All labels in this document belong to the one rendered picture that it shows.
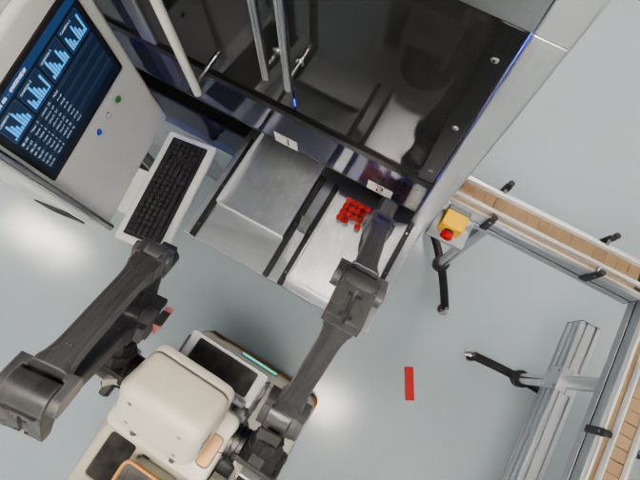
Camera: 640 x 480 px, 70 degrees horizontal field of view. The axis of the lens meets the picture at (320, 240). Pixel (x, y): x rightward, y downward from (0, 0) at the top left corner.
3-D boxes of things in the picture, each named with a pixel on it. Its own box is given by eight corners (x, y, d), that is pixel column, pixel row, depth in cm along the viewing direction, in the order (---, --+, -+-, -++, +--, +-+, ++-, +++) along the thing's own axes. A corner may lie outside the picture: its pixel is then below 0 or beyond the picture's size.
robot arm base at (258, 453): (229, 456, 105) (272, 486, 104) (241, 433, 102) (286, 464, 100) (246, 430, 113) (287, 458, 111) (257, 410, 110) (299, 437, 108)
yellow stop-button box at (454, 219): (445, 210, 147) (450, 202, 140) (465, 220, 146) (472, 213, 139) (434, 230, 145) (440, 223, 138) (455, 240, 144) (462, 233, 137)
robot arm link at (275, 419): (252, 440, 103) (273, 452, 103) (270, 410, 99) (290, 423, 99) (266, 412, 112) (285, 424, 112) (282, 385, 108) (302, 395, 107)
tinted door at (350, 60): (296, 111, 128) (278, -89, 71) (434, 181, 123) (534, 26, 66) (295, 113, 128) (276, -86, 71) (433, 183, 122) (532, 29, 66)
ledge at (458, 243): (443, 199, 158) (444, 198, 157) (476, 217, 157) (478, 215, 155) (425, 233, 155) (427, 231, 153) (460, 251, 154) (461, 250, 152)
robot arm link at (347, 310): (323, 296, 79) (374, 324, 79) (343, 256, 90) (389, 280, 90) (250, 427, 104) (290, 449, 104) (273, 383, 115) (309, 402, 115)
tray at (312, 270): (337, 194, 157) (337, 190, 153) (404, 230, 153) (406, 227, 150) (287, 278, 149) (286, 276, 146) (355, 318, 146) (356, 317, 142)
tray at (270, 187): (269, 126, 164) (268, 120, 160) (331, 158, 160) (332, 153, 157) (217, 203, 156) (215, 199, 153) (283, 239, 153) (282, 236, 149)
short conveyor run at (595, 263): (433, 211, 159) (446, 196, 144) (452, 176, 163) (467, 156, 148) (620, 308, 151) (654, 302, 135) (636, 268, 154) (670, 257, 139)
